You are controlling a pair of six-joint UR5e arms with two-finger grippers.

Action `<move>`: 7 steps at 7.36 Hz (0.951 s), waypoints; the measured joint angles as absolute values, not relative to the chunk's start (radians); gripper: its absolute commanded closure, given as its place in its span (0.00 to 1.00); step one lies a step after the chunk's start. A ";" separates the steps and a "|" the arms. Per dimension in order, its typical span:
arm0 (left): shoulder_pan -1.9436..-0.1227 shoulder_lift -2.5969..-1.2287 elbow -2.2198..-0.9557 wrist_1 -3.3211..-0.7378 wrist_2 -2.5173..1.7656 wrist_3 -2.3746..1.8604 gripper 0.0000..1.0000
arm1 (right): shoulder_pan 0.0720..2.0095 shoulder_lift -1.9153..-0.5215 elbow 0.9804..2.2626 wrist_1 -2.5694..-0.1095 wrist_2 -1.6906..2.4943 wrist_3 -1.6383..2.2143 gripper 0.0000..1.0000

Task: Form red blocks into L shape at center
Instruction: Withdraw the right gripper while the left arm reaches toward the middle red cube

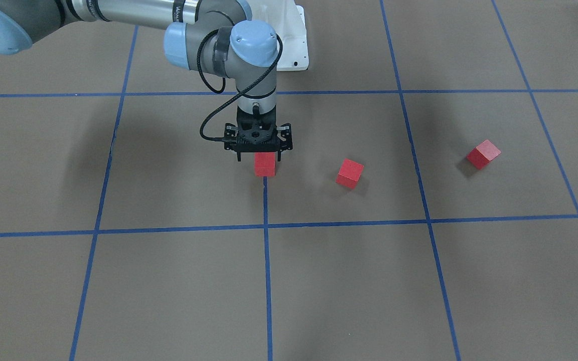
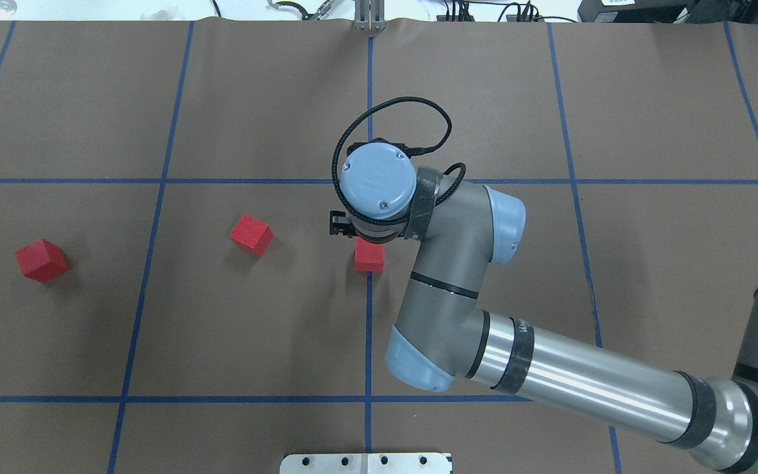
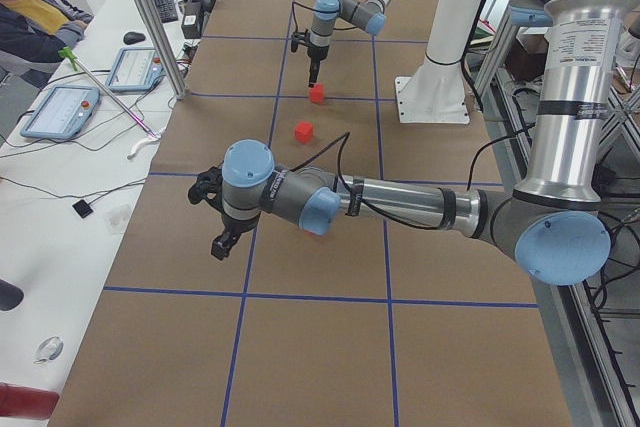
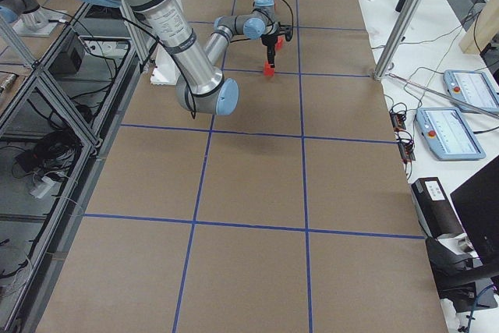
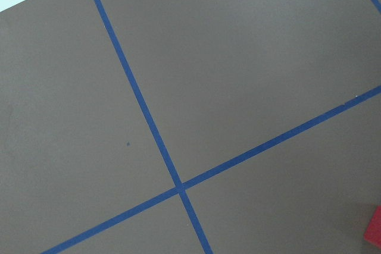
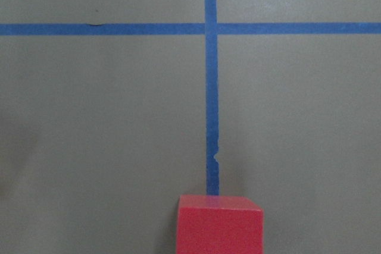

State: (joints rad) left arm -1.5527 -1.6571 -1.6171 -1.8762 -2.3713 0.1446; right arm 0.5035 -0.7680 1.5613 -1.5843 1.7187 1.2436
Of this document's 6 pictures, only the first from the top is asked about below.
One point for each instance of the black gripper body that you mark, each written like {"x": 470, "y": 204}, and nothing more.
{"x": 230, "y": 135}

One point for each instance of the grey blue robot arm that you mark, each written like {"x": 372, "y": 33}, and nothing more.
{"x": 218, "y": 38}

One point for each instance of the red cube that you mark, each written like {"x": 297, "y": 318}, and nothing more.
{"x": 349, "y": 173}
{"x": 483, "y": 154}

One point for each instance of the white pedestal column base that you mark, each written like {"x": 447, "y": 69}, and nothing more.
{"x": 291, "y": 26}

